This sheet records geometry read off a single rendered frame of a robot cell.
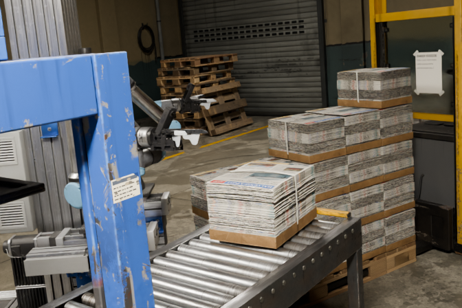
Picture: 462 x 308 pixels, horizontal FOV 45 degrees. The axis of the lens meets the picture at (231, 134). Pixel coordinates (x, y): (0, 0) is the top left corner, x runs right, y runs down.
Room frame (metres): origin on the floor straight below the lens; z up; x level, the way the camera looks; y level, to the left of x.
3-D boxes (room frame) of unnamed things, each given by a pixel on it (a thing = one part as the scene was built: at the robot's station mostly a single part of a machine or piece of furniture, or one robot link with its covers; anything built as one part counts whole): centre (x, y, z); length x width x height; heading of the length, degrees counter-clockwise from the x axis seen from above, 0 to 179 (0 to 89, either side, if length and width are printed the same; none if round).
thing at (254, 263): (1.89, 0.05, 0.77); 0.47 x 0.05 x 0.05; 53
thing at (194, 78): (9.98, 0.49, 0.65); 1.33 x 0.94 x 1.30; 147
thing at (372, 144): (3.42, -0.69, 0.86); 0.38 x 0.29 x 0.04; 31
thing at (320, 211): (2.31, -0.29, 0.81); 0.43 x 0.03 x 0.02; 53
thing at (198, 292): (1.69, 0.21, 0.77); 0.47 x 0.05 x 0.05; 53
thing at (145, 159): (2.14, 0.38, 1.12); 0.11 x 0.08 x 0.11; 153
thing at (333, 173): (3.19, -0.33, 0.42); 1.17 x 0.39 x 0.83; 123
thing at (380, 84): (3.58, -0.94, 0.65); 0.39 x 0.30 x 1.29; 33
